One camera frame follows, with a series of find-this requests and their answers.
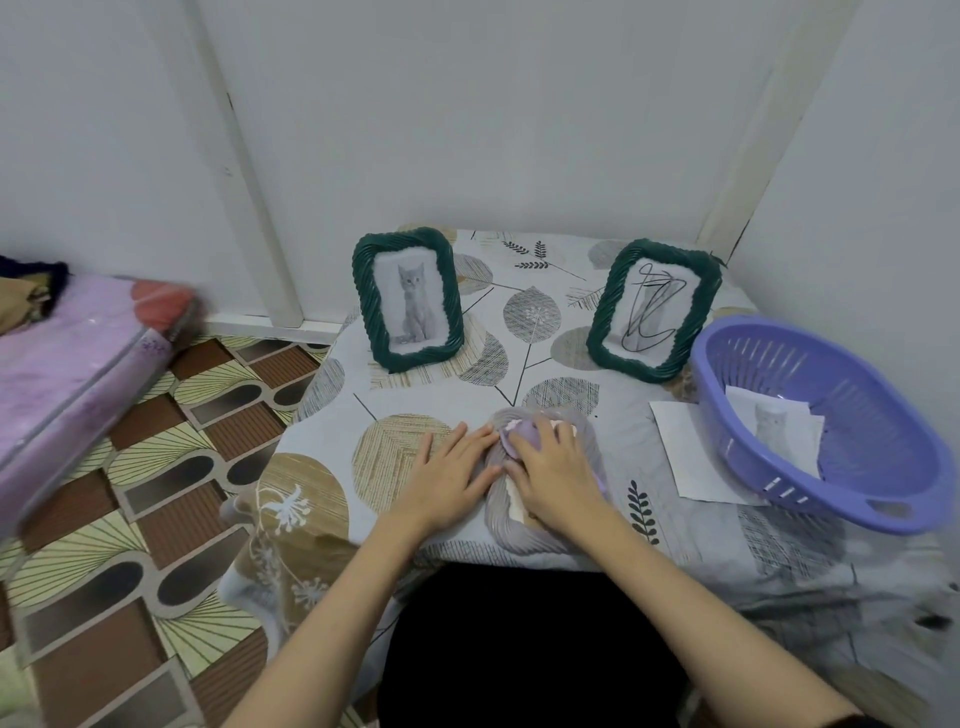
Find white paper black line drawing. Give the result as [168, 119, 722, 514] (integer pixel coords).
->
[649, 399, 770, 505]

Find pile of brown clothes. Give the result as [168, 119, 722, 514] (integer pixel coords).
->
[0, 254, 70, 335]

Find person's left hand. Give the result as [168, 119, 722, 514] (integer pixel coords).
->
[395, 422, 502, 539]

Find black trousers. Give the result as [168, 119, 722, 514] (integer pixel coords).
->
[374, 562, 691, 728]

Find person's right forearm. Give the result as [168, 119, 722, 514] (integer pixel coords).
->
[584, 513, 864, 728]

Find person's right hand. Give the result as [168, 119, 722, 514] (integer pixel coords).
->
[500, 416, 618, 543]

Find purple mattress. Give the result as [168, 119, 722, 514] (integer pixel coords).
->
[0, 273, 204, 541]

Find white paper grey drawing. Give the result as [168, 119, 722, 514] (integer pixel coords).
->
[723, 384, 826, 478]
[374, 251, 450, 354]

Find purple cloth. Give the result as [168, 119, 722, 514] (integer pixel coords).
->
[500, 417, 613, 496]

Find grey woven picture frame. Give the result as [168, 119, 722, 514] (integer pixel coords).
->
[483, 407, 609, 560]

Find person's left forearm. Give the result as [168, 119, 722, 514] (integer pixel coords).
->
[228, 517, 445, 728]

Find purple plastic basket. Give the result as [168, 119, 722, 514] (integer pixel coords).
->
[689, 314, 960, 535]

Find leaf patterned tablecloth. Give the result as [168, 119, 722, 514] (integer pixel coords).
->
[221, 228, 960, 728]

